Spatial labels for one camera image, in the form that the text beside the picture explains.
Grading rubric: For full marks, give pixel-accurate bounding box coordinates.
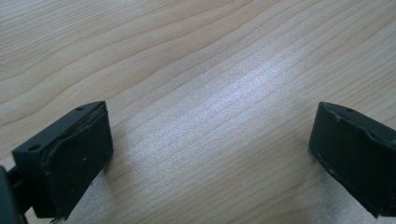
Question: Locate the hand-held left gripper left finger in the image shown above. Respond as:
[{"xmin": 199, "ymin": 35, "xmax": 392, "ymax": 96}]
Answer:
[{"xmin": 11, "ymin": 100, "xmax": 115, "ymax": 221}]

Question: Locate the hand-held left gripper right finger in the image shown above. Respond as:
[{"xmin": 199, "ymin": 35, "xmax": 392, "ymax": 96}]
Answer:
[{"xmin": 307, "ymin": 101, "xmax": 396, "ymax": 218}]

